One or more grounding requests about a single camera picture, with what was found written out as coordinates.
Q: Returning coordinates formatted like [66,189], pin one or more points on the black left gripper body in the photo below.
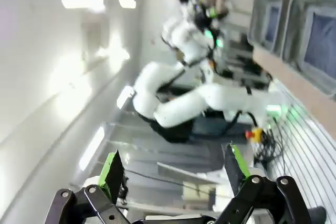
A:
[202,14]

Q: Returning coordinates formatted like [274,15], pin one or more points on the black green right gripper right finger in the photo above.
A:
[233,171]

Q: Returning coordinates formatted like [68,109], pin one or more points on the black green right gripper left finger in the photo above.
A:
[114,179]

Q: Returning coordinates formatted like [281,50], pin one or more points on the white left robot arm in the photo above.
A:
[178,108]

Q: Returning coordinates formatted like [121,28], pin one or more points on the yellow red emergency stop button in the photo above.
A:
[254,133]

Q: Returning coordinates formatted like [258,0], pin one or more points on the grey fabric basket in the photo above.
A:
[302,40]
[260,22]

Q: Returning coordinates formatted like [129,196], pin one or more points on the aluminium slotted base plate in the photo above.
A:
[309,155]

